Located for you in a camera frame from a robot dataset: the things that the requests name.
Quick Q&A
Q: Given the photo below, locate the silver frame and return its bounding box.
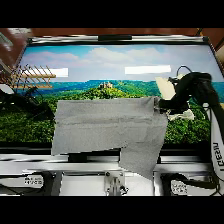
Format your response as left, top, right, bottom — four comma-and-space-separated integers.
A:
0, 34, 224, 197

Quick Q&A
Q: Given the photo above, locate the black cable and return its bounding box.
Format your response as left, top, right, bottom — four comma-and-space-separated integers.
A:
175, 65, 194, 80

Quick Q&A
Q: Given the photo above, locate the grey T-shirt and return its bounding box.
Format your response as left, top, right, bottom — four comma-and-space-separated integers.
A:
50, 95, 170, 181

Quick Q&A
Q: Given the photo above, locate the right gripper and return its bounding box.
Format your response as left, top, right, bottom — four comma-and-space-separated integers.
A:
158, 95, 183, 115

